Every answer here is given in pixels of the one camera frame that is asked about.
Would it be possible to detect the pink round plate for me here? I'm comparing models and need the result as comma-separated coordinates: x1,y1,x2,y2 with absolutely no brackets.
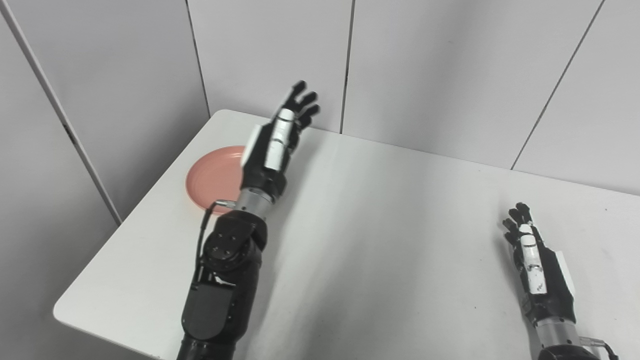
185,145,248,216

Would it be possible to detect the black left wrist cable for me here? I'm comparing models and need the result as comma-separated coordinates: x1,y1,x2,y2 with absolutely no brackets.
194,200,238,283

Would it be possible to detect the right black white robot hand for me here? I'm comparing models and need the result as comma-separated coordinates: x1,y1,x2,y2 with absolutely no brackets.
502,202,579,327

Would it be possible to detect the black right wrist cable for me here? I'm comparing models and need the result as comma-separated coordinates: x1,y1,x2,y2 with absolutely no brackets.
580,337,621,360

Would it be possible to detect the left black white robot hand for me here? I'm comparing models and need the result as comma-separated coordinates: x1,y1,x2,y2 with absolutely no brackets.
240,80,321,203

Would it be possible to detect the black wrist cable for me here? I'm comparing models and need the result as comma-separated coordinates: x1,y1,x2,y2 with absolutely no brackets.
580,337,621,360
194,200,238,283

